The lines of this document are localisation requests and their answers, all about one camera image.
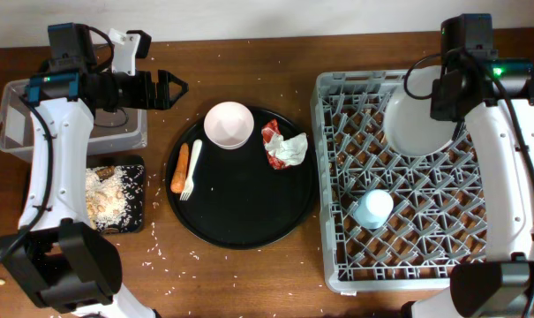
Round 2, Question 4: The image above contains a round black tray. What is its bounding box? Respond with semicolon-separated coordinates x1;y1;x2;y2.
166;107;319;249

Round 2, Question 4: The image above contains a grey dishwasher rack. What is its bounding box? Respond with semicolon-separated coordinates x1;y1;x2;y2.
311;71;487;294

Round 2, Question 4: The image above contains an orange carrot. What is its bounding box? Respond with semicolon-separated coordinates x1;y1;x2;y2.
170;143;190;193

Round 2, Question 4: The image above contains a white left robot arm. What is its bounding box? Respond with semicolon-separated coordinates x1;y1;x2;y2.
0;23;188;317

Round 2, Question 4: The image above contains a white round plate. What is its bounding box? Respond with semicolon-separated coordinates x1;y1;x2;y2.
383;84;461;157

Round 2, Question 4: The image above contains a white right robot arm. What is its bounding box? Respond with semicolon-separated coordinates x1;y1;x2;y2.
402;13;534;317

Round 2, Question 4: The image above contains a pink bowl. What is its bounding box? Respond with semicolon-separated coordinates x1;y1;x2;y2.
204;102;254;150

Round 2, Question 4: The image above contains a white tissue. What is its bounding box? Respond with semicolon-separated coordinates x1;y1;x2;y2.
264;132;308;170

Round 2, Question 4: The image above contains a light blue plastic cup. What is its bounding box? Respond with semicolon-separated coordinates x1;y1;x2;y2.
353;189;394;230

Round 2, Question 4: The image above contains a clear plastic bin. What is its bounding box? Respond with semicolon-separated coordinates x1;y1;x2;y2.
0;79;148;163

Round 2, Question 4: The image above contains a brown food scrap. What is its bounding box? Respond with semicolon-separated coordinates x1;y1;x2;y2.
95;166;115;181

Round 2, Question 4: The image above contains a red snack wrapper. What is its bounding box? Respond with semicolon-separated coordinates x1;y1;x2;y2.
261;119;289;170

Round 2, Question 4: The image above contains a white plastic fork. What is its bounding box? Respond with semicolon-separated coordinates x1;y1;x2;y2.
180;140;202;201

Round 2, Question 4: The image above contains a black rectangular tray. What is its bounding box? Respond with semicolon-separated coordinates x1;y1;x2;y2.
21;154;146;235

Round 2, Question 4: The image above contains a pile of rice and scraps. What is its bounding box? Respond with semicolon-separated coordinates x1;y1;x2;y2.
86;164;145;233

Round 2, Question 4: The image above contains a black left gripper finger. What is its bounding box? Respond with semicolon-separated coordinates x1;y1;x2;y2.
165;95;182;110
168;72;189;100

